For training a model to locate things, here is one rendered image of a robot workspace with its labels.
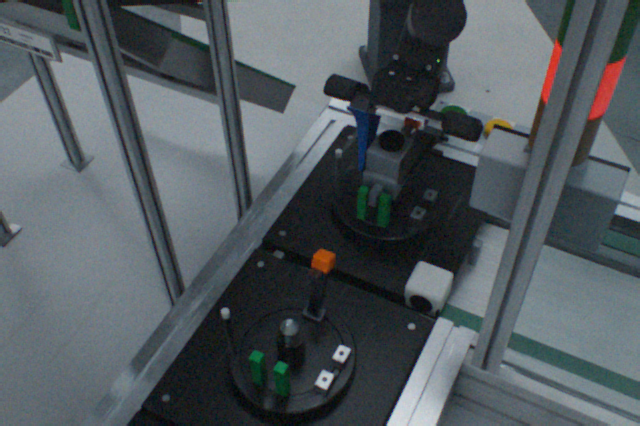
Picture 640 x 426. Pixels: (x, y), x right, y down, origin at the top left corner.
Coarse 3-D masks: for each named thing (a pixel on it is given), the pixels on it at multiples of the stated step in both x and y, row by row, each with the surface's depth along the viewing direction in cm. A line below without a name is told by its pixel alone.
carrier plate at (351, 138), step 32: (320, 160) 99; (352, 160) 98; (320, 192) 95; (448, 192) 94; (288, 224) 91; (320, 224) 91; (448, 224) 91; (480, 224) 91; (288, 256) 89; (352, 256) 87; (384, 256) 87; (416, 256) 87; (448, 256) 87; (384, 288) 84
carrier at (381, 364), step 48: (240, 288) 84; (288, 288) 84; (336, 288) 84; (192, 336) 80; (240, 336) 78; (288, 336) 72; (336, 336) 78; (384, 336) 80; (192, 384) 76; (240, 384) 74; (288, 384) 72; (336, 384) 74; (384, 384) 76
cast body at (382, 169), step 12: (384, 132) 84; (396, 132) 84; (372, 144) 84; (384, 144) 83; (396, 144) 82; (408, 144) 84; (372, 156) 83; (384, 156) 82; (396, 156) 82; (372, 168) 85; (384, 168) 84; (396, 168) 83; (372, 180) 85; (384, 180) 84; (396, 180) 84; (372, 192) 84; (384, 192) 86; (396, 192) 85; (372, 204) 85
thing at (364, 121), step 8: (352, 112) 83; (360, 112) 82; (360, 120) 83; (368, 120) 82; (376, 120) 85; (360, 128) 83; (368, 128) 83; (376, 128) 86; (360, 136) 84; (368, 136) 84; (360, 144) 84; (368, 144) 84; (360, 152) 84; (360, 160) 84; (360, 168) 85
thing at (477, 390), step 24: (504, 240) 96; (480, 264) 93; (360, 288) 87; (456, 288) 91; (480, 288) 90; (456, 312) 84; (480, 312) 88; (456, 384) 83; (480, 384) 80; (504, 384) 78; (528, 384) 77; (480, 408) 84; (504, 408) 81; (528, 408) 79; (552, 408) 77; (576, 408) 75; (600, 408) 75
